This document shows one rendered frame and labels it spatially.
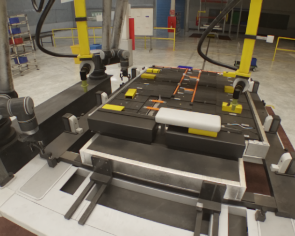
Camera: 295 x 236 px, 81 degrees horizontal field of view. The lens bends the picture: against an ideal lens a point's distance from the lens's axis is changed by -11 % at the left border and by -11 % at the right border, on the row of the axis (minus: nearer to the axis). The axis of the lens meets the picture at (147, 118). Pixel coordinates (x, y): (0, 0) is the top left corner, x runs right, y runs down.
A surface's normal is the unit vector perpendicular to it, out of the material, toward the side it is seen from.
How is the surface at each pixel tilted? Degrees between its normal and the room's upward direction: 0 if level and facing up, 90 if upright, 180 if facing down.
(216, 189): 90
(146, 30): 90
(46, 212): 0
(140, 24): 90
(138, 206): 0
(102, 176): 0
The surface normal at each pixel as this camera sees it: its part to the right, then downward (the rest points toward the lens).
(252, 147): -0.31, 0.47
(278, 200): 0.00, -0.87
